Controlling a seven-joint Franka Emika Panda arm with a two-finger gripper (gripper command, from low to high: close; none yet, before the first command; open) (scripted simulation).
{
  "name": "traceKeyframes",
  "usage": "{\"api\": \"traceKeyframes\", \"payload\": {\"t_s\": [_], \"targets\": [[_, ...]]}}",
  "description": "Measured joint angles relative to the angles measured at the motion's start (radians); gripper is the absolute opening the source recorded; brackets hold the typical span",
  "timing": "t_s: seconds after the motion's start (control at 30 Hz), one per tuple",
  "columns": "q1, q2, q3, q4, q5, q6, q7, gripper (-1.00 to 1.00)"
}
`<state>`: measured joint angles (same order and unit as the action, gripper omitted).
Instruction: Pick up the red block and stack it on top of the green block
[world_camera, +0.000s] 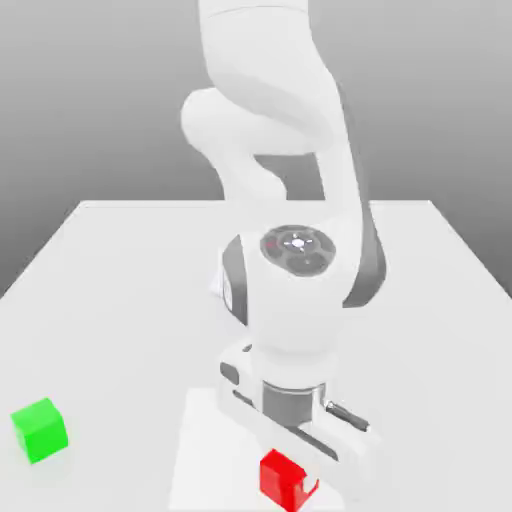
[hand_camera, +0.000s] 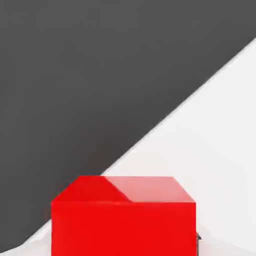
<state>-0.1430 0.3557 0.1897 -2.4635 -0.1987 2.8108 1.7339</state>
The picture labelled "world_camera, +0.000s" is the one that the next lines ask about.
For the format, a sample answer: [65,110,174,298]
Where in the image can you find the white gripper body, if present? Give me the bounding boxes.
[217,379,380,481]

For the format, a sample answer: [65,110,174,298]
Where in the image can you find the small red cube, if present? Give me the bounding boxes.
[258,447,320,512]

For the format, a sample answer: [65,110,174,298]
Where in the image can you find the small green cube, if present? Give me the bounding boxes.
[9,396,70,466]

